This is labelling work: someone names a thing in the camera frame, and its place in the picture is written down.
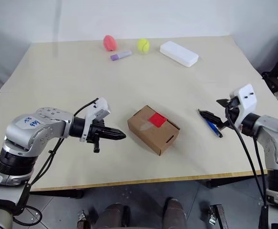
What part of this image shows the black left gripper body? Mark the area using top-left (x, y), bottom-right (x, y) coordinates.
top-left (87, 119), bottom-right (107, 154)

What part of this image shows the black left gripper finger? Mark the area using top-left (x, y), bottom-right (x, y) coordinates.
top-left (102, 127), bottom-right (127, 137)
top-left (102, 133), bottom-right (127, 142)

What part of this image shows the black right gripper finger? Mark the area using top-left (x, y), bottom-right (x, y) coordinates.
top-left (199, 110), bottom-right (228, 131)
top-left (216, 98), bottom-right (231, 108)

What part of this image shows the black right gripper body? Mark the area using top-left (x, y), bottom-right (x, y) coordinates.
top-left (224, 96), bottom-right (241, 127)

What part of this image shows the blue pen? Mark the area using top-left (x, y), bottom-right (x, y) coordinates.
top-left (196, 108), bottom-right (224, 139)

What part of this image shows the brown cardboard box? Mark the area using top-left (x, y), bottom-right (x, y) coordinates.
top-left (127, 104), bottom-right (181, 156)

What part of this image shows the red adhesive tape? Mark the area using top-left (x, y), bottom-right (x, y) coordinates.
top-left (149, 113), bottom-right (169, 128)

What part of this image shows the white plastic case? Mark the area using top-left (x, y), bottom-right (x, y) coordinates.
top-left (159, 41), bottom-right (199, 68)

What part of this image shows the purple highlighter pen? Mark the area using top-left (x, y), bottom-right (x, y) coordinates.
top-left (110, 50), bottom-right (133, 62)

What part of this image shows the dark brown rounded shape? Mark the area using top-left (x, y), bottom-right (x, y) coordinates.
top-left (97, 202), bottom-right (132, 229)
top-left (164, 197), bottom-right (186, 229)

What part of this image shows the pink toy peach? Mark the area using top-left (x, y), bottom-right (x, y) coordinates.
top-left (103, 34), bottom-right (118, 52)

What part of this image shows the metal clamp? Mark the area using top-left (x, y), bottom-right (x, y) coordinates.
top-left (77, 209), bottom-right (93, 229)
top-left (207, 203), bottom-right (226, 229)

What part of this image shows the yellow tennis ball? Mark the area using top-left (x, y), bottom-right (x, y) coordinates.
top-left (137, 38), bottom-right (151, 54)

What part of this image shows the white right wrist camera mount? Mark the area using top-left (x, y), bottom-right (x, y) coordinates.
top-left (228, 83), bottom-right (258, 131)

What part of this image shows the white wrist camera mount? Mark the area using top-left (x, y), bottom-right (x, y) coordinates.
top-left (228, 83), bottom-right (258, 131)
top-left (79, 97), bottom-right (113, 143)

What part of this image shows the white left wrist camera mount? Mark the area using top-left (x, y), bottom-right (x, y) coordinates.
top-left (79, 97), bottom-right (113, 143)

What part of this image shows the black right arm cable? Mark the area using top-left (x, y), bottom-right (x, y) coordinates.
top-left (224, 104), bottom-right (270, 229)

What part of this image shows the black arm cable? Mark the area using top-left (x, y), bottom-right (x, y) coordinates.
top-left (11, 97), bottom-right (100, 226)
top-left (224, 104), bottom-right (270, 229)

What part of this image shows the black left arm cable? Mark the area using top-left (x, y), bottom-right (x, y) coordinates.
top-left (11, 97), bottom-right (100, 226)

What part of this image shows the black table frame bracket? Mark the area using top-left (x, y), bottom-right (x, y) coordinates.
top-left (31, 187), bottom-right (84, 199)
top-left (200, 175), bottom-right (268, 189)

